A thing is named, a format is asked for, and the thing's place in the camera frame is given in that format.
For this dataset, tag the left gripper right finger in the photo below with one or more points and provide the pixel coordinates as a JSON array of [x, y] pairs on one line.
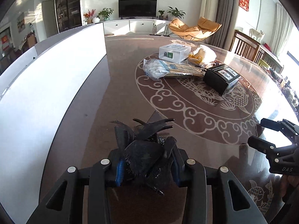
[[230, 201]]

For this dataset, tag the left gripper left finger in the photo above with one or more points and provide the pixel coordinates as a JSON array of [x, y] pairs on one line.
[[64, 202]]

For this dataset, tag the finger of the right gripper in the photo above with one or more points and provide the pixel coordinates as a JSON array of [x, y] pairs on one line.
[[272, 125], [262, 146]]

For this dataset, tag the black feather hair accessory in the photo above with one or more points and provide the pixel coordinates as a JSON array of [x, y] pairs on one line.
[[145, 158]]

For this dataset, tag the cotton swab packet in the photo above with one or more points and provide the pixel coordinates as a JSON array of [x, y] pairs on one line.
[[156, 69]]

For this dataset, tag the right hand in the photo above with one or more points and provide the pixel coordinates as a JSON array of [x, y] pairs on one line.
[[288, 184]]

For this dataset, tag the black gift box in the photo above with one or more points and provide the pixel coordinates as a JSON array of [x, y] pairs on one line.
[[221, 78]]

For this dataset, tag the wooden chair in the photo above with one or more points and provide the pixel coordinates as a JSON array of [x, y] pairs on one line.
[[246, 47]]

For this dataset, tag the white cat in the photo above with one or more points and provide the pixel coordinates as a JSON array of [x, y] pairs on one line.
[[257, 35]]

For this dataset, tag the cream yellow rolled cloth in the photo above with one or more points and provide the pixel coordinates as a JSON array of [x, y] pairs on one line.
[[202, 55]]

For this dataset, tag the large white cardboard box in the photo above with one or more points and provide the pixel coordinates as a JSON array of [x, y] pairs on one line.
[[33, 105]]

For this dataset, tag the orange lounge chair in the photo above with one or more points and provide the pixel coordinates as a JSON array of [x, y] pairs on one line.
[[204, 29]]

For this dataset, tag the clear plastic storage box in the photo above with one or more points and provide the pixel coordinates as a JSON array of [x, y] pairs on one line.
[[175, 53]]

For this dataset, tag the grey curtain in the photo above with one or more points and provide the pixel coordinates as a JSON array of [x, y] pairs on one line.
[[226, 16]]

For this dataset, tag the covered standing air conditioner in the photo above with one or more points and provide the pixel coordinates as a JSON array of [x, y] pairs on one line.
[[209, 9]]

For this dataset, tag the potted plant right of tv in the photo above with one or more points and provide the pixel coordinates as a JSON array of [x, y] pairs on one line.
[[176, 13]]

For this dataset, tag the small potted plant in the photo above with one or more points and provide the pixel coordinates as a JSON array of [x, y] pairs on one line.
[[161, 14]]

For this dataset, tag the white tv cabinet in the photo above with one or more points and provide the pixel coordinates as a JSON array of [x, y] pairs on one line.
[[136, 27]]

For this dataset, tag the red flower vase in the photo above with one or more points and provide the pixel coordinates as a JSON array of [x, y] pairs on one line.
[[88, 16]]

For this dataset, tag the green potted plant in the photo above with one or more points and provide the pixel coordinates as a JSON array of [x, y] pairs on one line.
[[105, 13]]

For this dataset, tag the black television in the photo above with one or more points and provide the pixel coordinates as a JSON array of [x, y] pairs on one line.
[[137, 8]]

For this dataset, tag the dark glass display cabinet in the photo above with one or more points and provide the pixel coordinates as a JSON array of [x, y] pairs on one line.
[[68, 14]]

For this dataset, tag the red wall hanging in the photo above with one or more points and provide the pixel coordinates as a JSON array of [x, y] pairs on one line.
[[244, 4]]

